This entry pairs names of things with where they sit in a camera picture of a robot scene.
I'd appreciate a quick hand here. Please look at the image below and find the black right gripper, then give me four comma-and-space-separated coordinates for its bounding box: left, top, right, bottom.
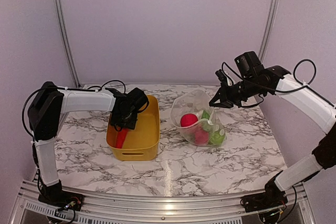
209, 75, 265, 109

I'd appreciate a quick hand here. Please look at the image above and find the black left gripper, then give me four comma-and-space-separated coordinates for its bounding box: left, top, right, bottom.
110, 110, 138, 130

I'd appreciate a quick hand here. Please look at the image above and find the red toy chili pepper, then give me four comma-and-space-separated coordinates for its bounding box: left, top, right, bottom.
115, 129, 129, 148

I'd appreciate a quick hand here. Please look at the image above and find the green toy bitter gourd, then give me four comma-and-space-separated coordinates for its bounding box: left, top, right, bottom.
201, 110, 213, 132

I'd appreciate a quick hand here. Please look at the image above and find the yellow plastic basket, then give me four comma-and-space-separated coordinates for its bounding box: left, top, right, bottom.
106, 95, 160, 161

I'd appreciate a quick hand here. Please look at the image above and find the clear polka dot zip bag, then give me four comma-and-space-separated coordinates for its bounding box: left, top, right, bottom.
170, 90, 226, 147

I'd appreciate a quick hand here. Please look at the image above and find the green toy apple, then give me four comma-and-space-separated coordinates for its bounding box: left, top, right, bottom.
209, 130, 226, 145

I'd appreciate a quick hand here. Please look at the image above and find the red toy apple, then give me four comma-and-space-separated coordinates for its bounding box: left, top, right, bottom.
180, 113, 198, 127

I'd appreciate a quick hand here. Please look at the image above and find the red toy pomegranate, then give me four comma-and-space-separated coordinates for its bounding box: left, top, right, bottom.
194, 129, 209, 146

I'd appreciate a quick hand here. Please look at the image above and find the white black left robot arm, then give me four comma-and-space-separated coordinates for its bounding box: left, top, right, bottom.
22, 81, 160, 206

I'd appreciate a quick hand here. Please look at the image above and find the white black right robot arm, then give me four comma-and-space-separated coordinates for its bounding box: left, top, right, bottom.
211, 66, 335, 207

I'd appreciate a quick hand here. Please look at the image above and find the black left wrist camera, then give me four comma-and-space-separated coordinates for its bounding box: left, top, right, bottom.
128, 88, 149, 113

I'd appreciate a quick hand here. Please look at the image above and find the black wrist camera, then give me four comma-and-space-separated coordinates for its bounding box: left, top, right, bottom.
128, 88, 149, 113
234, 51, 264, 78

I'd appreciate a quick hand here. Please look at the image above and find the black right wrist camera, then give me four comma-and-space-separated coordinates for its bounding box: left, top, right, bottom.
234, 51, 264, 78

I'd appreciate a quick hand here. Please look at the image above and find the right aluminium corner post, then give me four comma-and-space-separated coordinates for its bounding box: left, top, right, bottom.
259, 0, 279, 62

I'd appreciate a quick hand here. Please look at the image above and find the aluminium corner post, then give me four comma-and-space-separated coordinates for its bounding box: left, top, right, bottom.
54, 0, 80, 87
259, 0, 279, 62

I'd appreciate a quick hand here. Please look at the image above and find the aluminium front frame rail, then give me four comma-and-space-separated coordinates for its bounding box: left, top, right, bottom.
15, 179, 316, 224

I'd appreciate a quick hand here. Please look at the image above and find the left aluminium corner post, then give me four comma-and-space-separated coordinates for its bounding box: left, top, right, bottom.
54, 0, 80, 87

